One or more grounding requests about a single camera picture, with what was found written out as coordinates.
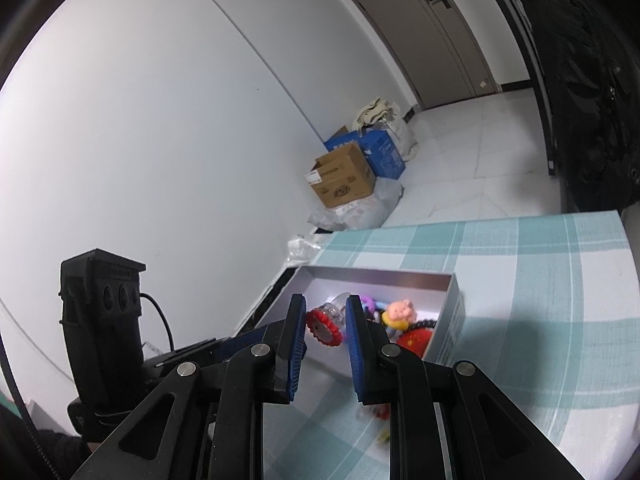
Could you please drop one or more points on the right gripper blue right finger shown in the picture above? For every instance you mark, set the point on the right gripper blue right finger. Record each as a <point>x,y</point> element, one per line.
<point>446,422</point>

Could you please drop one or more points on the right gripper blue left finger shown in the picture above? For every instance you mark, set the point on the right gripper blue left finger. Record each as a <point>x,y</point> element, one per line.
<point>204,420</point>

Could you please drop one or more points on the blue ring red charm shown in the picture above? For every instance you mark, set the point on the blue ring red charm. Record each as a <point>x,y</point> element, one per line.
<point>416,341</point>

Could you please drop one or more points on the purple ring pig toy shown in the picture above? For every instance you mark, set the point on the purple ring pig toy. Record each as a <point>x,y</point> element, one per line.
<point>396,316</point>

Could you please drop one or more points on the red clear gear charm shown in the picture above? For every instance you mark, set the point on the red clear gear charm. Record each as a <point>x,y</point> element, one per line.
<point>327,323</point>

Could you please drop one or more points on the silver phone box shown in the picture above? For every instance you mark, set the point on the silver phone box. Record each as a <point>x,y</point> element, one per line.
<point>422,312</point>

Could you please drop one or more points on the teal checkered tablecloth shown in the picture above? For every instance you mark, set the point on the teal checkered tablecloth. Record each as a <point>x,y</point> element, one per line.
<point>550,314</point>

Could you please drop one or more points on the silver plastic parcel bag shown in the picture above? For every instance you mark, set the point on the silver plastic parcel bag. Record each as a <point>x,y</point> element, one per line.
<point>303,249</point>

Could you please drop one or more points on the grey plastic parcel bag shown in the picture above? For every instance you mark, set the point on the grey plastic parcel bag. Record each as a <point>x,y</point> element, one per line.
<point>367,213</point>

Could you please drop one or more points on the brown cardboard box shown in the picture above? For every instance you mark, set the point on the brown cardboard box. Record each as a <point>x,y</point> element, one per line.
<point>341,176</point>

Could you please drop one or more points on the blue cardboard box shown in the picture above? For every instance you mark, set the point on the blue cardboard box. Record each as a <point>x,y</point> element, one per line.
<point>377,147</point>

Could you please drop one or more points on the black coat rack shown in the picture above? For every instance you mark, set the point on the black coat rack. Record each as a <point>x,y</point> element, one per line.
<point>523,36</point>

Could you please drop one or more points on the white sack with cloth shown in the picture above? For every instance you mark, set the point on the white sack with cloth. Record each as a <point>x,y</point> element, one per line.
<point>385,115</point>

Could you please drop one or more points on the grey entrance door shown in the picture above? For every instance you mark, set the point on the grey entrance door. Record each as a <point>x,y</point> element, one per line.
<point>434,48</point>

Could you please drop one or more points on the black backpack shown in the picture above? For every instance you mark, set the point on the black backpack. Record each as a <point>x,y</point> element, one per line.
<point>589,52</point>

